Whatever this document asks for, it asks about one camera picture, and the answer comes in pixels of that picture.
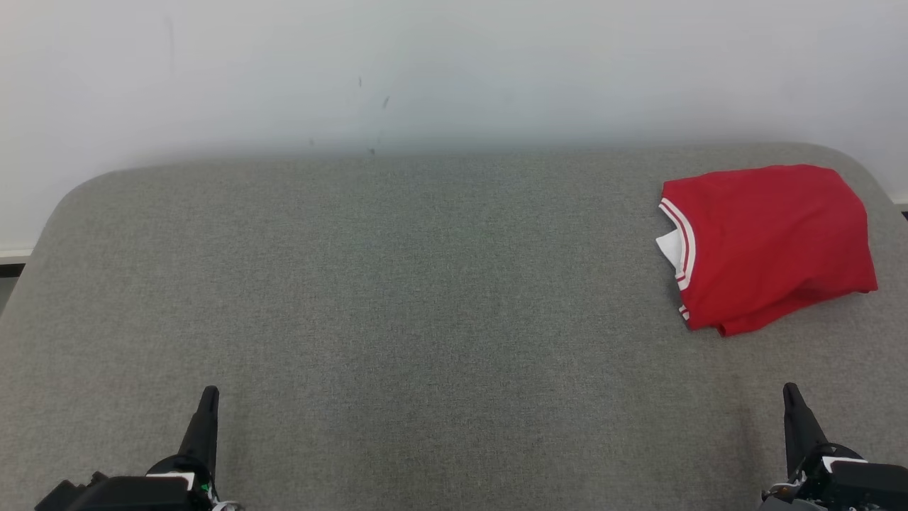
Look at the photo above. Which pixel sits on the white wall baseboard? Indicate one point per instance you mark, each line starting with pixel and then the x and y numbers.
pixel 14 253

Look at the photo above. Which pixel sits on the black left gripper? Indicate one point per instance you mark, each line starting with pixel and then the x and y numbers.
pixel 142 497

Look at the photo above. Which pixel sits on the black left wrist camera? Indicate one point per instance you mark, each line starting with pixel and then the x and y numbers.
pixel 64 500

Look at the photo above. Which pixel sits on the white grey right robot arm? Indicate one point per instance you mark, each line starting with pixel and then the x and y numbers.
pixel 787 505

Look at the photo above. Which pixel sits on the red jersey with white sleeves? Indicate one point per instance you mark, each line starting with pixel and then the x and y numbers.
pixel 773 234

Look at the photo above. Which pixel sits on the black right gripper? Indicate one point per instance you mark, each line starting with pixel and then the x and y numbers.
pixel 865 486

